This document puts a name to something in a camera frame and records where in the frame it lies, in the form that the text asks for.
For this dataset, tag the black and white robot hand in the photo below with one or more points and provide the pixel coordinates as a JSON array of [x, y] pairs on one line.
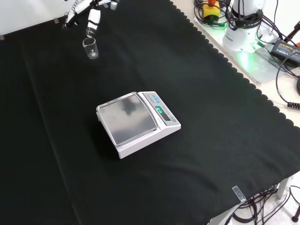
[[93, 18]]

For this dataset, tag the small clear glass beaker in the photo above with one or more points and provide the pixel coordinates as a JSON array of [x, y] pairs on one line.
[[92, 50]]

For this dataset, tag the white electronic balance steel pan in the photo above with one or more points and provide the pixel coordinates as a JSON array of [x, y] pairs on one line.
[[131, 119]]

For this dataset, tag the yellow stop button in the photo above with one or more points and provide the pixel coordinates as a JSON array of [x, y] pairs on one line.
[[211, 10]]

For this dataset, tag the black cloth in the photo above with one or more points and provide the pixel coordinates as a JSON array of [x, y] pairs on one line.
[[199, 98]]

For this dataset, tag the black power adapter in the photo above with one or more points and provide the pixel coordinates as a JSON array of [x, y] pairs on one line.
[[287, 50]]

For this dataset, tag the dark tripod leg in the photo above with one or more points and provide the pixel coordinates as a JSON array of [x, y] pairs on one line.
[[293, 31]]

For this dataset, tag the white table leg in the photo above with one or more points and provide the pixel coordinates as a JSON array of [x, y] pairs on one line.
[[282, 188]]

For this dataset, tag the metal base plate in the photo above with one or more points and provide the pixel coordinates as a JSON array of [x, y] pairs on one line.
[[260, 68]]

